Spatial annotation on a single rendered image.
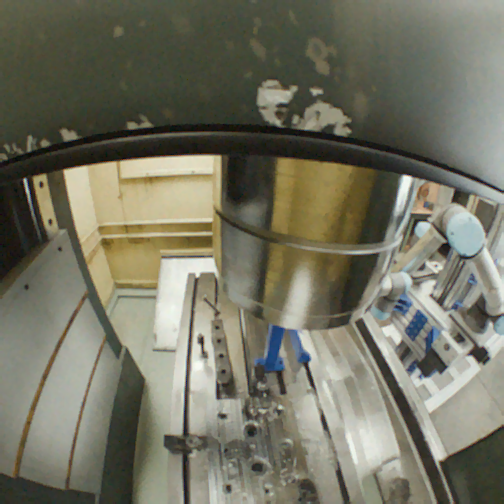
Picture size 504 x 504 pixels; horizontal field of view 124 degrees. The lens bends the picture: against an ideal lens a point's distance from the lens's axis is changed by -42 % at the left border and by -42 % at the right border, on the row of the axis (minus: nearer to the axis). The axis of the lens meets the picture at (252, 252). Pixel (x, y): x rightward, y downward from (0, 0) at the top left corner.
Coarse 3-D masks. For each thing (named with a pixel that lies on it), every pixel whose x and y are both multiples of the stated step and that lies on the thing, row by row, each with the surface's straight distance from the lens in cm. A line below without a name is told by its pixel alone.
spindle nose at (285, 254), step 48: (240, 192) 13; (288, 192) 11; (336, 192) 11; (384, 192) 13; (240, 240) 14; (288, 240) 12; (336, 240) 12; (384, 240) 14; (240, 288) 16; (288, 288) 14; (336, 288) 14
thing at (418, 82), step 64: (0, 0) 10; (64, 0) 7; (128, 0) 6; (192, 0) 6; (256, 0) 6; (320, 0) 6; (384, 0) 7; (448, 0) 10; (0, 64) 8; (64, 64) 6; (128, 64) 5; (192, 64) 5; (256, 64) 5; (320, 64) 5; (384, 64) 6; (448, 64) 8; (0, 128) 8; (64, 128) 6; (128, 128) 6; (192, 128) 6; (256, 128) 5; (320, 128) 6; (384, 128) 6; (448, 128) 8
